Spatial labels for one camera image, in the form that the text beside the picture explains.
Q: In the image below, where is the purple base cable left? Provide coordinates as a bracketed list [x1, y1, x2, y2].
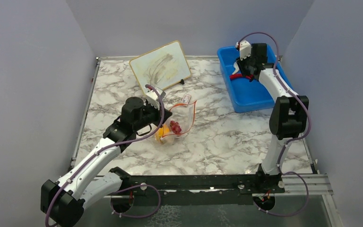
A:
[110, 183, 162, 219]

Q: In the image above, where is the clear zip bag orange zipper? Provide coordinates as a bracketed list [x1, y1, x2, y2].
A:
[159, 101, 197, 145]

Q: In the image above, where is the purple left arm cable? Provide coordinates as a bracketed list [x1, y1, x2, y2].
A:
[44, 84, 165, 227]

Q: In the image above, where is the small whiteboard yellow frame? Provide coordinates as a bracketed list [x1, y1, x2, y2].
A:
[129, 40, 191, 94]

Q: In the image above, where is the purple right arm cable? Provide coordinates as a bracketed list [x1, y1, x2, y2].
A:
[237, 32, 312, 176]

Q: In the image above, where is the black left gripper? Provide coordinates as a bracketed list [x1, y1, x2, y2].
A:
[134, 100, 173, 131]

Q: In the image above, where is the red grape bunch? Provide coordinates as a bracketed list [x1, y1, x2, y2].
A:
[170, 120, 182, 135]

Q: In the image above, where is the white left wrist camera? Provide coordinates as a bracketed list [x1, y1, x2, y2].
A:
[145, 87, 166, 110]

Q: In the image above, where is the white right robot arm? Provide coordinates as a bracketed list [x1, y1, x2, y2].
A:
[235, 40, 309, 192]

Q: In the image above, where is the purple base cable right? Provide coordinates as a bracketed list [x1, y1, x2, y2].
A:
[252, 171, 310, 218]

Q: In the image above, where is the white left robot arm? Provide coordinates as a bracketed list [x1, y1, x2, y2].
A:
[40, 95, 172, 227]

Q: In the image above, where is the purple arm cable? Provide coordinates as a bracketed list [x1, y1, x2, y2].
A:
[237, 32, 312, 176]
[44, 84, 165, 227]

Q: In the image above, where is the blue plastic bin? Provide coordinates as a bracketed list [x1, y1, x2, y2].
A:
[217, 45, 295, 114]

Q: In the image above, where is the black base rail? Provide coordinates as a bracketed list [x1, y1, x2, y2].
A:
[109, 167, 285, 206]

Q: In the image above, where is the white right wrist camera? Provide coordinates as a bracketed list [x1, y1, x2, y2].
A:
[235, 40, 252, 61]

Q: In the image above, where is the white mushroom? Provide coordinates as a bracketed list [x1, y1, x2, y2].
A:
[232, 61, 240, 75]

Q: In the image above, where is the yellow bell pepper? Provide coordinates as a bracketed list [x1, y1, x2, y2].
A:
[155, 124, 171, 142]

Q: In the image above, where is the red white staple box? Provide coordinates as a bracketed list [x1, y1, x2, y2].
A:
[182, 94, 191, 104]

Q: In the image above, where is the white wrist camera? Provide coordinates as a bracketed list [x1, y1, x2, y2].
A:
[235, 40, 252, 61]
[145, 87, 166, 110]

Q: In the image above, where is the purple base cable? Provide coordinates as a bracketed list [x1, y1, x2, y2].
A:
[110, 183, 162, 219]
[252, 171, 310, 218]

